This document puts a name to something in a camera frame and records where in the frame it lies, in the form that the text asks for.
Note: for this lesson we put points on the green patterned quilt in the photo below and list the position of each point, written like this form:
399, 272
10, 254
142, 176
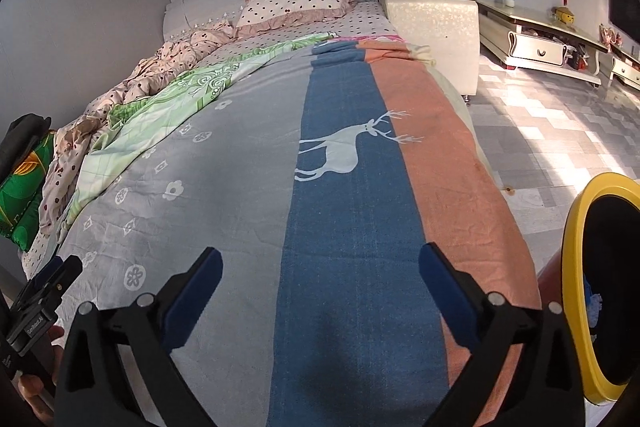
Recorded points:
200, 87

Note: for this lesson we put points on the yellow rimmed red bin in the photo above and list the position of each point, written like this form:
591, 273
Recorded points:
572, 227

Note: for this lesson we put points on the pink figurine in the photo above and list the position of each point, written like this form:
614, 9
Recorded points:
611, 36

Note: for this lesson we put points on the polka dot pillow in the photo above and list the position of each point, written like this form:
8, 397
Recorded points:
290, 4

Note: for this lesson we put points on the cream nightstand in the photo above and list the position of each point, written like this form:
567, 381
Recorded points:
435, 37

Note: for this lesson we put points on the black cloth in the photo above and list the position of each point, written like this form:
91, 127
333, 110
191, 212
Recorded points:
25, 132

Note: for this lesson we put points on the yellow toy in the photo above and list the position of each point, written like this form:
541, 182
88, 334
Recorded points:
564, 15

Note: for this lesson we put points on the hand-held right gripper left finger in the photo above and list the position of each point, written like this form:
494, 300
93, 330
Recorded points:
192, 302

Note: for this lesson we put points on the polka dot bedsheet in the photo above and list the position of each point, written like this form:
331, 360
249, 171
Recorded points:
360, 22

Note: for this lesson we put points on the pink patterned cloth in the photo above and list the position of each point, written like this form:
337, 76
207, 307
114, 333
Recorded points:
370, 39

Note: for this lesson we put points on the black flat television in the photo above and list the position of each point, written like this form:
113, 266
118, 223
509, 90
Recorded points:
625, 4

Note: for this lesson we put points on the red container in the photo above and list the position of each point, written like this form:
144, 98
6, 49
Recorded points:
581, 57

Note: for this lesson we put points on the grey blue orange blanket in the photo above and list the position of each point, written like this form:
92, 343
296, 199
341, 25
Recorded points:
240, 187

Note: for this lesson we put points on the green leaf cushion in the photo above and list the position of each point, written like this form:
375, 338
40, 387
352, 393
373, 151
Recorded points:
25, 187

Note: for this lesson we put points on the cream coffee table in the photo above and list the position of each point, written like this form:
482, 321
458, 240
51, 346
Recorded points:
540, 49

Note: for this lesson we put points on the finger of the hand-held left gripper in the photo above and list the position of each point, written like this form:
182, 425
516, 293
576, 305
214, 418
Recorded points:
70, 269

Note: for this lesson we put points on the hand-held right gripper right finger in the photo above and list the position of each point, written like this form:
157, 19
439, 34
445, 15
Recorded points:
450, 302

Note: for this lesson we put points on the pink floral quilt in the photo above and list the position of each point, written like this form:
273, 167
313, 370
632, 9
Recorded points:
165, 62

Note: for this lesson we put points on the person's left hand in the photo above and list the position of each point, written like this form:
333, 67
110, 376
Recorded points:
30, 387

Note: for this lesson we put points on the cream television stand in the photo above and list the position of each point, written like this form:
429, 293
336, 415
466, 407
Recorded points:
625, 69

